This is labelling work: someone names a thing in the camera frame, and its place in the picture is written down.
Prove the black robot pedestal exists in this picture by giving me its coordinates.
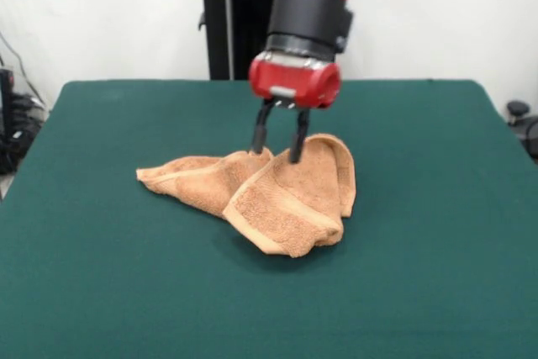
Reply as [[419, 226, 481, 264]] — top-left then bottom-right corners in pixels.
[[184, 0, 281, 82]]

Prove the black equipment pile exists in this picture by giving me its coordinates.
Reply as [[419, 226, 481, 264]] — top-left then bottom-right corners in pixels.
[[0, 93, 48, 175]]

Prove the grey pedestal leg with caster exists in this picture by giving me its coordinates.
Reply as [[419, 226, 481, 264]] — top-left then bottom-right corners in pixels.
[[506, 100, 538, 154]]

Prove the dark green table cloth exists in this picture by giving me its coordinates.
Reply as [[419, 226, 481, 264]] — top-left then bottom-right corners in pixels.
[[0, 78, 538, 359]]

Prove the black computer case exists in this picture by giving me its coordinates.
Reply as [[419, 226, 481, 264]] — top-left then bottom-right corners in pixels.
[[0, 67, 17, 141]]

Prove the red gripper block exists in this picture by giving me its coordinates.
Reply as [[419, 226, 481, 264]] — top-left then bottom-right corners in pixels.
[[247, 52, 344, 165]]

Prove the tan terry towel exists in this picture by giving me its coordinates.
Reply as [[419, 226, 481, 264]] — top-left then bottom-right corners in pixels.
[[135, 134, 357, 258]]

